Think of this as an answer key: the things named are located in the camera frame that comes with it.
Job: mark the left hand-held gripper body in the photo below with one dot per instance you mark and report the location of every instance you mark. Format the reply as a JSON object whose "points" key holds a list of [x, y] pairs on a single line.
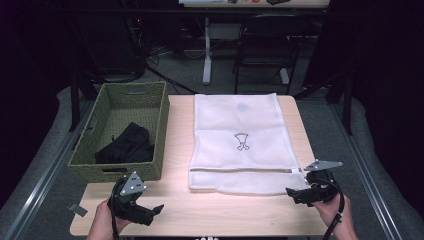
{"points": [[128, 203]]}

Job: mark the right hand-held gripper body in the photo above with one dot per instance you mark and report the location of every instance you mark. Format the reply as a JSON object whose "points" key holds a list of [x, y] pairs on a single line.
{"points": [[323, 188]]}

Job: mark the black garment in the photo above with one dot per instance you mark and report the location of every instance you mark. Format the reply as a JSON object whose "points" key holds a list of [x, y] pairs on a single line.
{"points": [[128, 146]]}

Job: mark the green woven basket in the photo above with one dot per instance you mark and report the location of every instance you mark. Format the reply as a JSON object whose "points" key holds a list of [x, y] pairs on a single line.
{"points": [[123, 133]]}

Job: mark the white mesh laundry bag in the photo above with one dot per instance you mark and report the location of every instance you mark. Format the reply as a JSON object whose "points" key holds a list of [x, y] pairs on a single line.
{"points": [[240, 123]]}

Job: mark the person's right hand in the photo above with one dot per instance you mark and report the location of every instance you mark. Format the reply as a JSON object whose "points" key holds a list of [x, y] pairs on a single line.
{"points": [[333, 216]]}

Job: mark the person's left hand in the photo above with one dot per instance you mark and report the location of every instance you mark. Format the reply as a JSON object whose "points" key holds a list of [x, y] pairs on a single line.
{"points": [[103, 223]]}

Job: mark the grey table clamp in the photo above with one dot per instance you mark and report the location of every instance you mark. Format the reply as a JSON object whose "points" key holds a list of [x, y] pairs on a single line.
{"points": [[77, 209]]}

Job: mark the person's black white patterned clothing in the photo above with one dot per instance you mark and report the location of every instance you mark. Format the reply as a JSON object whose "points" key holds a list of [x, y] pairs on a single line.
{"points": [[206, 238]]}

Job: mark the black metal stand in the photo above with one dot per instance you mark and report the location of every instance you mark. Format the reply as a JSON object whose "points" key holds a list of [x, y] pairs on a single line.
{"points": [[346, 100], [76, 100]]}

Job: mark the black folding chair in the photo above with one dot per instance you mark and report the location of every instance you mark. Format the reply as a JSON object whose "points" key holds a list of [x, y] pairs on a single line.
{"points": [[266, 40]]}

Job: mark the dark equipment cabinet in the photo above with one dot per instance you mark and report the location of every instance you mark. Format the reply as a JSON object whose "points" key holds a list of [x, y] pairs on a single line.
{"points": [[110, 43]]}

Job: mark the white-legged desk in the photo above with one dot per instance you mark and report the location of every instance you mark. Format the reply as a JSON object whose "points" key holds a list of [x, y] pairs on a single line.
{"points": [[207, 50]]}

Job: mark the aluminium floor rail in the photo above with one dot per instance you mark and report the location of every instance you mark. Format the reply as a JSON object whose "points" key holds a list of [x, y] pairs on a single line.
{"points": [[366, 173], [40, 186]]}

